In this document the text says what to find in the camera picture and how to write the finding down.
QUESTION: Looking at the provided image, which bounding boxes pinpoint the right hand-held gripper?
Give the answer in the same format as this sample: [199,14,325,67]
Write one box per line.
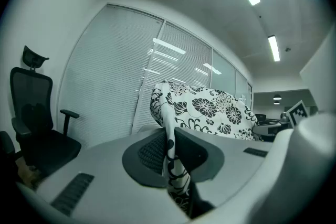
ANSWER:
[262,100,310,141]

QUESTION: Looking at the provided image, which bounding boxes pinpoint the black mesh office chair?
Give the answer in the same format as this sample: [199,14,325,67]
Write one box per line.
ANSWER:
[0,130,17,166]
[9,45,82,178]

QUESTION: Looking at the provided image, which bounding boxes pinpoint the black white floral round cushion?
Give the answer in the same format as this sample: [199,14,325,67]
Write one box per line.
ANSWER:
[149,80,260,218]

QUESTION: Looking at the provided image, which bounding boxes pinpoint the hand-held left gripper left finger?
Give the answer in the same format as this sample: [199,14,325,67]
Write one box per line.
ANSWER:
[122,128,169,189]

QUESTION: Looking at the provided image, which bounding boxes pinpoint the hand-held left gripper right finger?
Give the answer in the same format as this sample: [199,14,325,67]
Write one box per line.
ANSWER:
[174,127,226,184]

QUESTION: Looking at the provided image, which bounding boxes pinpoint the glass partition panel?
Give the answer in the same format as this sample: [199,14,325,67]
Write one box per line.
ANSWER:
[211,49,253,113]

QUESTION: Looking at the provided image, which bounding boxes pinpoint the white window blind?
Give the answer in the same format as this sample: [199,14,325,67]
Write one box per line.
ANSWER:
[58,4,165,151]
[132,22,212,137]

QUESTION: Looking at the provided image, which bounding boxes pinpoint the short ceiling light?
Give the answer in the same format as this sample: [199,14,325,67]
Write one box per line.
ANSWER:
[267,35,281,62]

